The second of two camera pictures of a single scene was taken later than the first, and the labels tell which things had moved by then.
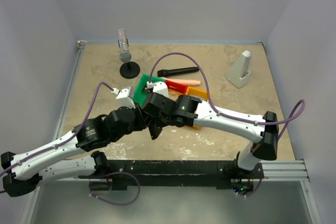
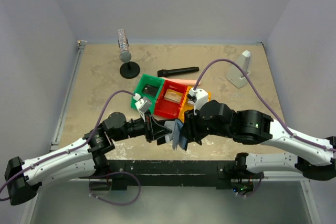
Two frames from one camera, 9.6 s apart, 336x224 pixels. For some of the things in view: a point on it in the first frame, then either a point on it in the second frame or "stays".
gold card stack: x=173 y=95 stays
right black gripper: x=156 y=118 -> x=189 y=128
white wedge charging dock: x=238 y=74 stays
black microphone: x=167 y=72 stays
